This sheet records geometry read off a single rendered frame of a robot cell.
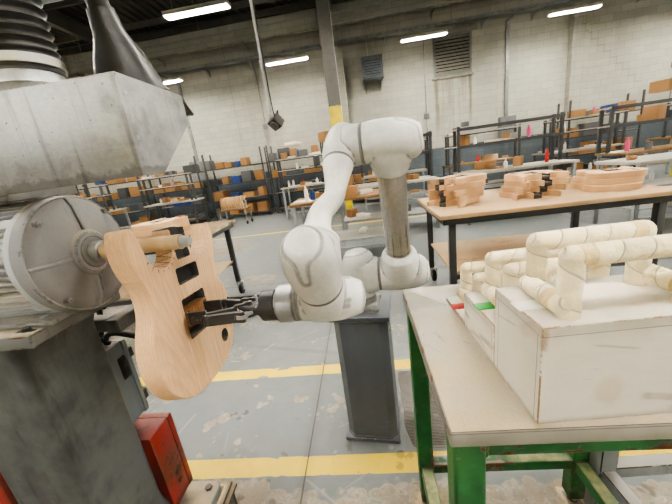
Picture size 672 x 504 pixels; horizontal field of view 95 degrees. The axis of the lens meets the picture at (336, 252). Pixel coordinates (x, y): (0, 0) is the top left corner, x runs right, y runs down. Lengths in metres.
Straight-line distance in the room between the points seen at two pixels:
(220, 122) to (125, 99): 12.14
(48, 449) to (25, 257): 0.49
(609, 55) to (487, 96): 3.73
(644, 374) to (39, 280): 1.03
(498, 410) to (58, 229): 0.89
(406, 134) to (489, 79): 11.62
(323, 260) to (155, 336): 0.38
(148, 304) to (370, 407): 1.23
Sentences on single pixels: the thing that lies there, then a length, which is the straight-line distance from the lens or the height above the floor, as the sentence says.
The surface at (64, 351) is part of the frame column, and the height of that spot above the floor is 1.01.
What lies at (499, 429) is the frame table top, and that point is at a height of 0.93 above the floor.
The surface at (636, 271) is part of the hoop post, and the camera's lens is 0.72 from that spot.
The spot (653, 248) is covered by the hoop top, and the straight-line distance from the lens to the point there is 0.59.
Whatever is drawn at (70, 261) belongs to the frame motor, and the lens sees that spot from 0.83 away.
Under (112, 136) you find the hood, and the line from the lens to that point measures 0.58.
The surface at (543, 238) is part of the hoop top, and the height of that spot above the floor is 1.21.
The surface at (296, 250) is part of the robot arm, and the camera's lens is 0.54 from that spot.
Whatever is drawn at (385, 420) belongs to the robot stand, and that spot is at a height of 0.13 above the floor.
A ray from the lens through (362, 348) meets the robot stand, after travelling 1.49.
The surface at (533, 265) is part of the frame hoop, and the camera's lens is 0.61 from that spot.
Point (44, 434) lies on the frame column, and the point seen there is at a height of 0.86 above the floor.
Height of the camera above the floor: 1.37
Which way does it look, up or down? 16 degrees down
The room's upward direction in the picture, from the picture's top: 8 degrees counter-clockwise
